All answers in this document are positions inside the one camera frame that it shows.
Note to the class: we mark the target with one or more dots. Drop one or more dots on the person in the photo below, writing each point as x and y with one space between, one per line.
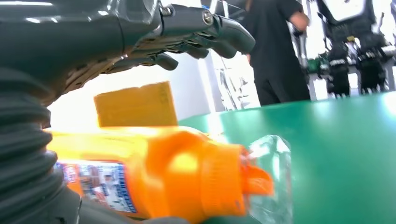
275 46

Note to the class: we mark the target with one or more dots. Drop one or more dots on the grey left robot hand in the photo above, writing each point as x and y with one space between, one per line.
77 37

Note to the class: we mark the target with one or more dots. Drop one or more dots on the black and white humanoid robot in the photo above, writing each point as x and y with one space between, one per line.
337 71

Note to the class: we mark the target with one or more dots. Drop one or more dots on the yellow plastic bag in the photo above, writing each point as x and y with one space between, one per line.
136 105

